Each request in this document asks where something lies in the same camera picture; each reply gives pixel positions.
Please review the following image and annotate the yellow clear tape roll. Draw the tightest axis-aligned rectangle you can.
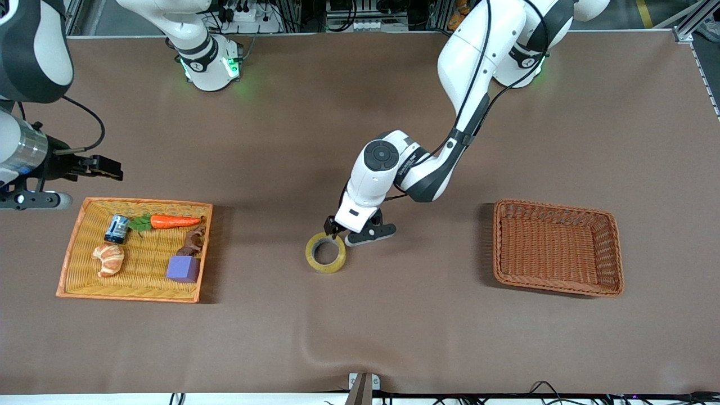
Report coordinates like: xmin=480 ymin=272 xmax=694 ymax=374
xmin=305 ymin=231 xmax=348 ymax=275

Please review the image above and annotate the small blue silver can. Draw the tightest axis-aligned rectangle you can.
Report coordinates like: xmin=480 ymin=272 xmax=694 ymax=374
xmin=104 ymin=214 xmax=131 ymax=244

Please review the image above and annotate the orange toy carrot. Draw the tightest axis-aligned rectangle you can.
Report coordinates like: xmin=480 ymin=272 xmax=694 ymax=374
xmin=128 ymin=214 xmax=204 ymax=232

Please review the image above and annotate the toy croissant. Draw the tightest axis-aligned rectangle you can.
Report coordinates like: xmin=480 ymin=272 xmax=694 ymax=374
xmin=92 ymin=244 xmax=125 ymax=278

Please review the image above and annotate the orange-rimmed yellow wicker tray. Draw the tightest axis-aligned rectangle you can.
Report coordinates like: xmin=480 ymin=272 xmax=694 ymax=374
xmin=56 ymin=197 xmax=214 ymax=304

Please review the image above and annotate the brown toy figure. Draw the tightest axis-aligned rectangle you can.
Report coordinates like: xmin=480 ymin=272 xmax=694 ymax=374
xmin=179 ymin=226 xmax=207 ymax=258

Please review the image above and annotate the purple block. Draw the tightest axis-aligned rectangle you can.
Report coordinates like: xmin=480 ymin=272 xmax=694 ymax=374
xmin=166 ymin=255 xmax=201 ymax=283

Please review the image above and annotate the white multi-socket strip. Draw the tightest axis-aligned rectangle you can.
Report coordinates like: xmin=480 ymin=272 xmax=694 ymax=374
xmin=351 ymin=19 xmax=407 ymax=33

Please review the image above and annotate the white power strip with plugs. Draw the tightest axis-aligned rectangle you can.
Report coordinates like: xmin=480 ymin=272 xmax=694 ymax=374
xmin=220 ymin=0 xmax=283 ymax=34

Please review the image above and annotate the brown wicker basket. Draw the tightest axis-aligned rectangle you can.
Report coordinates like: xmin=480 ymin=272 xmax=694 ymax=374
xmin=493 ymin=199 xmax=624 ymax=298

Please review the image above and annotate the bag of orange snacks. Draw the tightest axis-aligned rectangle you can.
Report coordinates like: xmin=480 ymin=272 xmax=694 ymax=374
xmin=448 ymin=0 xmax=472 ymax=32

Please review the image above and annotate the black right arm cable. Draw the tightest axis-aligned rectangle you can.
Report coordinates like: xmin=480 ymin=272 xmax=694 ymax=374
xmin=16 ymin=94 xmax=106 ymax=156

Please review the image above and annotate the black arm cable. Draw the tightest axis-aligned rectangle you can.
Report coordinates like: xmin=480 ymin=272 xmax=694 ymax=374
xmin=388 ymin=0 xmax=555 ymax=201
xmin=16 ymin=94 xmax=106 ymax=156

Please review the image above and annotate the aluminium frame profile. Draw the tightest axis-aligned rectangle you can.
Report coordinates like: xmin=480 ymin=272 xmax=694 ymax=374
xmin=65 ymin=0 xmax=86 ymax=37
xmin=672 ymin=0 xmax=720 ymax=44

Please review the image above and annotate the metal table clamp bracket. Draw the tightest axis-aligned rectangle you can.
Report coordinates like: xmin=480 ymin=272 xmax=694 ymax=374
xmin=347 ymin=372 xmax=381 ymax=405

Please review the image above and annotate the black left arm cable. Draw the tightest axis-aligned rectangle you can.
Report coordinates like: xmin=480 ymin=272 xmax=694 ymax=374
xmin=388 ymin=0 xmax=555 ymax=201

